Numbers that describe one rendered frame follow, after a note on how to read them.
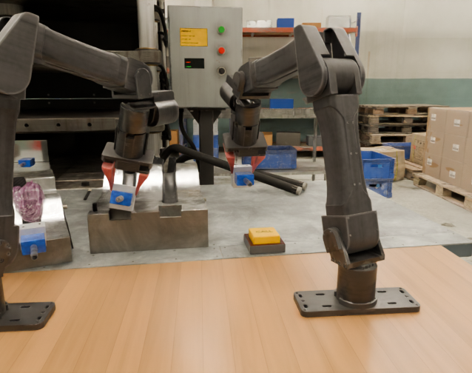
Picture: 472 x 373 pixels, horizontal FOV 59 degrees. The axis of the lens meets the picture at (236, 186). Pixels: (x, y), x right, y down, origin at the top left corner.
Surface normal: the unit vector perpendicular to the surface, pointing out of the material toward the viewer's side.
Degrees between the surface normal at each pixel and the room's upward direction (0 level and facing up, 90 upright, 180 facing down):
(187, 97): 90
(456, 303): 0
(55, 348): 0
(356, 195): 75
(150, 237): 90
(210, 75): 90
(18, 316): 0
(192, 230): 90
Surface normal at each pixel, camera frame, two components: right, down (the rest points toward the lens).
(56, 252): 0.44, 0.21
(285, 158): 0.07, 0.26
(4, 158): 0.83, 0.14
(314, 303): 0.00, -0.97
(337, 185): -0.87, 0.02
